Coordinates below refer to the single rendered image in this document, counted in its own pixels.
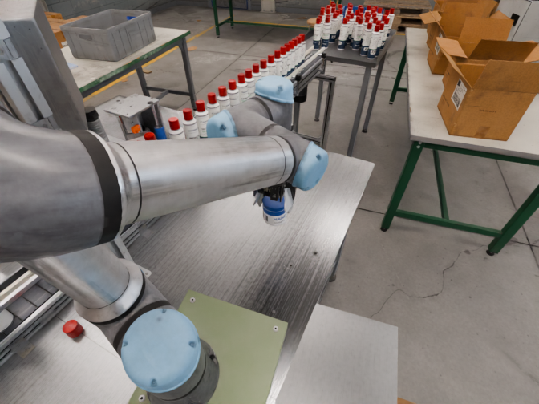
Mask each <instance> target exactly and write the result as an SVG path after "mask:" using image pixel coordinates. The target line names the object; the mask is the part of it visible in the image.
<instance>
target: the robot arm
mask: <svg viewBox="0 0 539 404"><path fill-rule="evenodd" d="M254 93H255V96H253V97H251V98H249V99H248V100H246V101H244V102H242V103H239V104H237V105H235V106H233V107H231V108H228V109H224V110H222V111H221V112H220V113H218V114H217V115H215V116H213V117H211V118H210V119H209V120H208V122H207V124H206V131H207V137H208V138H206V139H166V140H145V141H125V142H106V141H105V140H103V139H102V138H101V137H100V136H99V135H97V134H96V133H94V132H93V131H84V130H82V131H62V130H52V129H48V128H44V127H36V126H34V125H30V124H28V123H24V122H21V121H19V120H17V119H16V118H15V117H14V116H13V115H12V114H11V112H10V111H9V110H8V109H7V108H6V107H5V106H4V105H3V104H2V103H1V102H0V263H6V262H15V261H16V262H18V263H19V264H20V265H22V266H23V267H25V268H27V269H29V270H30V271H31V272H33V273H34V274H36V275H37V276H39V277H41V278H42V279H43V280H45V281H46V282H48V283H49V284H51V285H53V286H54V287H55V288H57V289H59V290H60V291H62V292H63V293H65V294H66V295H68V296H69V297H71V298H72V299H74V307H75V310H76V312H77V314H78V315H80V316H81V318H83V319H84V320H86V321H88V322H90V323H92V324H93V325H95V326H96V327H98V328H99V329H100V330H101V331H102V333H103V334H104V336H105V337H106V338H107V339H108V341H109V342H110V344H111V345H112V347H113V348H114V350H115V351H116V352H117V353H118V355H119V356H120V358H121V360H122V363H123V367H124V370H125V372H126V374H127V376H128V377H129V378H130V380H131V381H132V382H133V383H134V384H135V385H137V386H138V387H139V388H141V389H143V390H146V392H147V396H148V400H149V401H150V403H151V404H207V403H208V402H209V400H210V399H211V397H212V396H213V394H214V392H215V390H216V388H217V383H218V380H219V364H218V360H217V356H216V354H215V352H214V351H213V349H212V347H211V346H210V345H209V344H208V343H207V342H205V341H204V340H202V339H200V338H199V335H198V332H197V330H196V328H195V326H194V324H193V323H192V322H191V321H190V320H189V319H188V318H187V317H186V316H185V315H184V314H182V313H180V312H178V311H176V309H175V308H174V307H173V306H172V305H171V304H170V303H169V302H168V300H167V299H166V298H165V297H164V296H163V295H162V293H161V292H160V291H159V290H158V289H157V288H156V287H155V285H154V284H153V283H152V282H151V281H150V280H149V279H148V278H147V277H146V276H145V274H144V272H143V271H142V270H141V269H140V268H139V267H138V266H137V265H136V264H135V263H133V262H132V261H129V260H126V259H120V258H118V257H117V256H116V255H115V254H114V253H113V252H112V251H111V250H110V249H109V247H107V246H106V245H105V243H107V242H111V241H114V240H116V239H117V238H118V237H119V236H120V234H121V232H122V231H123V229H124V226H125V225H128V224H133V223H136V222H140V221H142V220H148V219H151V218H154V217H158V216H163V215H166V214H169V213H172V212H178V211H180V210H184V209H187V208H192V207H196V206H198V205H202V204H207V203H210V202H213V201H217V200H222V199H225V198H228V197H231V196H236V195H240V194H243V193H246V192H251V191H253V196H255V195H256V199H255V201H254V203H253V206H254V205H255V204H256V203H257V204H258V206H259V207H261V204H262V199H263V198H264V196H268V197H270V199H271V200H275V201H278V197H279V198H280V202H282V198H283V197H284V199H285V204H284V210H285V213H287V212H288V213H290V212H291V210H292V208H293V206H294V198H295V194H296V189H297V188H299V189H301V190H303V191H308V190H310V189H312V188H313V187H314V186H315V185H316V184H317V183H318V182H319V181H320V179H321V178H322V176H323V174H324V173H325V170H326V168H327V164H328V159H329V158H328V154H327V152H326V151H325V150H323V149H322V148H320V147H319V146H317V145H315V144H314V142H312V141H311V142H310V141H308V140H306V139H304V138H302V137H301V136H299V135H296V134H295V133H293V132H292V131H291V124H292V111H293V103H294V100H293V84H292V82H291V81H289V80H288V79H287V78H284V77H281V76H277V75H270V76H265V77H262V78H260V79H259V80H258V81H257V82H256V84H255V90H254Z"/></svg>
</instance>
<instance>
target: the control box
mask: <svg viewBox="0 0 539 404"><path fill-rule="evenodd" d="M0 18H1V20H2V22H3V23H4V25H5V27H6V29H7V30H8V32H9V34H10V37H8V38H10V40H11V42H12V43H13V45H14V48H15V49H16V51H17V52H18V55H19V56H21V57H22V58H23V60H24V62H25V64H26V65H27V67H28V69H29V71H30V73H31V74H32V76H33V78H34V80H35V82H36V83H37V85H38V88H39V90H40V91H41V92H42V94H43V97H44V99H45V100H46V101H47V104H48V106H49V108H50V109H51V111H52V113H53V115H52V116H53V118H54V120H55V122H56V123H57V125H58V127H60V128H61V129H62V131H82V130H84V131H88V127H87V119H86V114H85V109H84V105H83V97H82V95H81V93H80V90H79V88H78V86H77V84H76V81H75V79H74V77H73V74H72V73H71V70H70V68H69V66H68V64H67V61H66V59H65V57H64V55H63V52H62V51H61V48H60V46H59V44H58V41H57V39H56V37H55V35H54V32H53V30H52V29H51V26H50V23H49V22H48V20H47V16H46V15H45V13H44V11H43V8H42V6H41V4H40V2H39V0H0Z"/></svg>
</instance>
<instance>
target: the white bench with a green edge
mask: <svg viewBox="0 0 539 404"><path fill-rule="evenodd" d="M153 28H154V31H155V35H156V41H155V42H152V43H150V44H148V45H147V46H145V47H143V48H141V49H140V50H138V51H136V52H134V53H132V54H131V55H129V56H127V57H125V58H124V59H121V60H120V61H118V62H108V61H99V60H91V59H76V58H74V57H73V55H72V53H71V50H70V48H69V47H68V46H66V47H64V48H62V49H61V51H62V52H63V55H64V57H65V59H66V61H67V62H68V63H73V64H75V65H77V66H78V67H76V68H74V69H71V73H72V74H73V77H74V79H75V81H76V84H77V86H78V88H79V90H80V93H81V95H82V97H83V98H85V97H87V96H89V95H90V94H92V93H94V92H96V91H98V90H99V89H101V88H103V87H105V86H107V85H108V84H110V83H112V82H114V81H116V80H117V79H119V78H121V77H123V76H124V75H126V74H128V73H130V72H131V71H134V70H136V72H137V74H138V78H139V81H140V85H141V88H142V91H143V94H144V96H147V97H150V94H149V91H148V90H150V91H159V92H161V93H160V94H159V95H158V96H157V97H155V98H154V99H158V100H160V99H162V98H163V97H165V96H166V95H167V94H168V93H171V94H176V95H187V96H190V100H191V104H192V107H194V108H193V110H194V111H196V110H197V107H196V101H197V97H196V93H195V88H194V83H193V75H192V71H191V66H190V61H189V56H188V48H187V43H186V38H185V37H186V36H187V35H189V34H191V33H190V30H178V29H169V28H160V27H153ZM175 46H178V47H179V48H180V49H181V54H182V59H183V63H184V70H185V74H186V79H187V84H188V91H179V90H173V89H168V88H162V87H152V86H147V83H146V80H145V77H144V72H143V69H142V66H143V65H144V64H145V63H148V62H149V61H151V60H153V59H154V58H156V57H158V56H160V55H162V54H163V53H165V52H167V51H169V50H171V49H172V48H174V47H175Z"/></svg>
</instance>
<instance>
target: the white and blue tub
mask: <svg viewBox="0 0 539 404"><path fill-rule="evenodd" d="M284 204H285V199H284V197H283V198H282V202H280V198H279V197H278V201H275V200H271V199H270V197H268V196H264V198H263V199H262V208H263V220H264V221H265V222H266V223H267V224H269V225H273V226H278V225H281V224H283V223H285V221H286V217H287V213H285V210H284Z"/></svg>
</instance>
